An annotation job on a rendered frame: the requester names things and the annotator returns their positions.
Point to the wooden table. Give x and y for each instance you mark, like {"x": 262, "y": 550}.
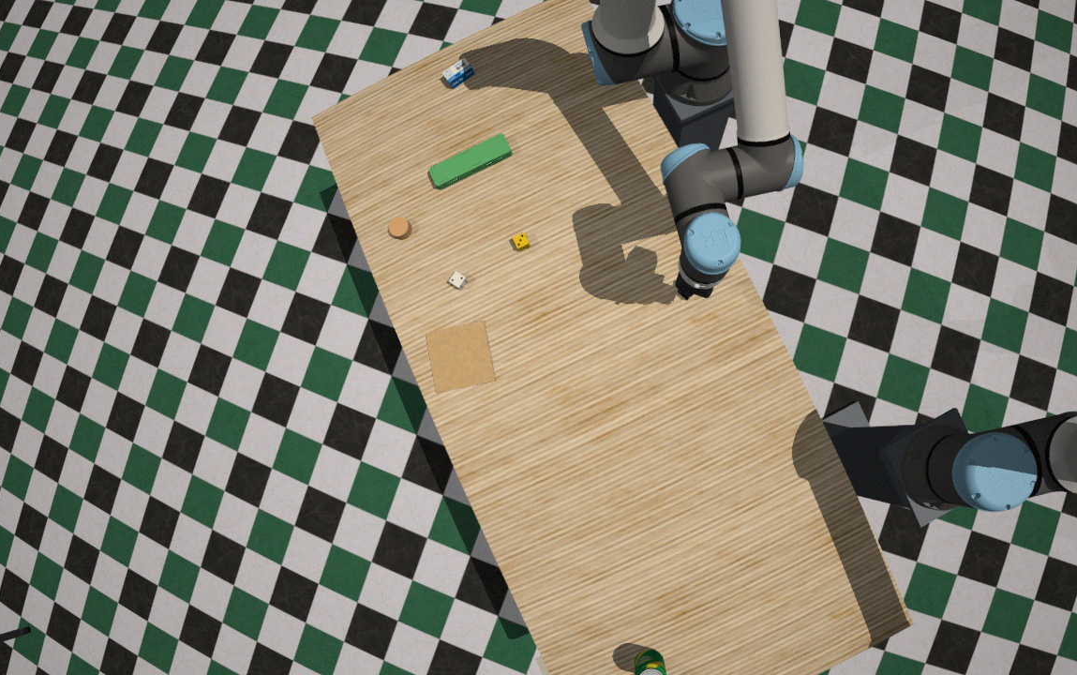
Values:
{"x": 641, "y": 422}

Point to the green box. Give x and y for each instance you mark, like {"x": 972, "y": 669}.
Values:
{"x": 470, "y": 161}

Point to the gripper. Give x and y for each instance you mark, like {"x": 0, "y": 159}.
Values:
{"x": 695, "y": 284}

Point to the brown cylinder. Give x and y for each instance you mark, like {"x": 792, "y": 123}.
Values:
{"x": 398, "y": 228}

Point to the tan mat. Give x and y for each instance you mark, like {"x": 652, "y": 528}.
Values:
{"x": 460, "y": 357}

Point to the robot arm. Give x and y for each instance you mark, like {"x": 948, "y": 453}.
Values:
{"x": 754, "y": 75}
{"x": 997, "y": 473}

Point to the white die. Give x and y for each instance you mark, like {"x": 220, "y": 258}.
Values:
{"x": 456, "y": 279}

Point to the blue and white box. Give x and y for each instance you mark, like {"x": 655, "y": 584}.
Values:
{"x": 457, "y": 73}

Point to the green can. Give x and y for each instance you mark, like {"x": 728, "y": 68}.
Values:
{"x": 650, "y": 662}

